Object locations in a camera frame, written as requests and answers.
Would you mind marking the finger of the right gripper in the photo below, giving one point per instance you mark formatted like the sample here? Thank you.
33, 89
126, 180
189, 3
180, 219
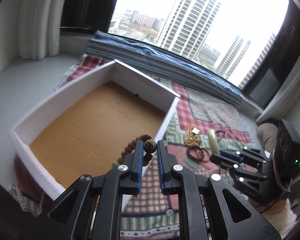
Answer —
230, 155
223, 162

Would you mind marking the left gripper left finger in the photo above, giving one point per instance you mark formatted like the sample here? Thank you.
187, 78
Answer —
90, 208

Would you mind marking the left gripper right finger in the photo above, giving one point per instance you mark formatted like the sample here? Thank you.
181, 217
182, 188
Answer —
209, 207

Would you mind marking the pale jade bangle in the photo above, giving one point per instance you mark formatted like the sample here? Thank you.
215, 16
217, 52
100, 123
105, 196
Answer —
214, 147

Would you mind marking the black leather wristwatch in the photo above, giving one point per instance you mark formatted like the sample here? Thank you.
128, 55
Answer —
220, 134

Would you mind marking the gold bangle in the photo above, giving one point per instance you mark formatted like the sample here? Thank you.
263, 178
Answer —
205, 155

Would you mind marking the green jade pendant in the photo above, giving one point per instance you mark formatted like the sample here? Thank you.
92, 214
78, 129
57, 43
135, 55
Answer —
190, 164

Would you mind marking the beige cushion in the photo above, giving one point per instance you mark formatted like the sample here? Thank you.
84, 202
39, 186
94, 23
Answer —
267, 136

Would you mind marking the white fleece sleeve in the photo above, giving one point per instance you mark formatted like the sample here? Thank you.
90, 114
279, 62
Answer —
281, 217

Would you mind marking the patchwork plaid cloth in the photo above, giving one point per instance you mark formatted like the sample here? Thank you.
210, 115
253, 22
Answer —
195, 114

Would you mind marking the white cardboard box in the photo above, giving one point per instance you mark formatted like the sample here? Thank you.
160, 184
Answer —
83, 127

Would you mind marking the white curtain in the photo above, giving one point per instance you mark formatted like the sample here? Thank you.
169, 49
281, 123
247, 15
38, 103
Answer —
39, 28

